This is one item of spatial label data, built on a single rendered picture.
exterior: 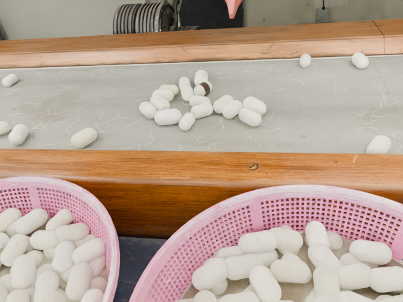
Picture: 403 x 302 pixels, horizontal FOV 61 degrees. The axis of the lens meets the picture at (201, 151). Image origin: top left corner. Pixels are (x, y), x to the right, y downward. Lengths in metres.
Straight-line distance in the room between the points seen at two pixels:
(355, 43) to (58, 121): 0.51
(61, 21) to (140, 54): 2.19
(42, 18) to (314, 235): 2.74
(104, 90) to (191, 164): 0.30
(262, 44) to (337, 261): 0.44
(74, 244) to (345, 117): 0.36
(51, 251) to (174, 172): 0.14
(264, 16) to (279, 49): 1.93
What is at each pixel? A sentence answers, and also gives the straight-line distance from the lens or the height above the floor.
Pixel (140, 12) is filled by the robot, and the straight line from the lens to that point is 0.88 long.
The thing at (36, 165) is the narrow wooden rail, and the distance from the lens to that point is 0.43.
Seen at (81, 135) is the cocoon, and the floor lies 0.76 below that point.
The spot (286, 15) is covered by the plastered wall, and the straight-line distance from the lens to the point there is 2.60.
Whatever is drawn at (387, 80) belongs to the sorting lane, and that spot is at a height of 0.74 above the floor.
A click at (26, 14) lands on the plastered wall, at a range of 2.97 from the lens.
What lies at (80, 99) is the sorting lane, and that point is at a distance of 0.61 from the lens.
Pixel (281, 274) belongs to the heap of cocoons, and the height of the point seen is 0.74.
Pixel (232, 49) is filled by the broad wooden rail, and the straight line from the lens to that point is 0.66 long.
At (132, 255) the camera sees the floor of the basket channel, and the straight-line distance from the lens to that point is 0.41.
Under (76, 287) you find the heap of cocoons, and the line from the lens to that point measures 0.32.
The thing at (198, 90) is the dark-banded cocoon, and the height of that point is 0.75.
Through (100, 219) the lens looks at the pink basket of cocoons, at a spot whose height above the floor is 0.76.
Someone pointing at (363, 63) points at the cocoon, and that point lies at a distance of 0.61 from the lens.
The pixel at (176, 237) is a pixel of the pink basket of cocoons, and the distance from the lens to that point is 0.29.
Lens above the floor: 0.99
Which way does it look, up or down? 37 degrees down
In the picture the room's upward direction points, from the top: 7 degrees counter-clockwise
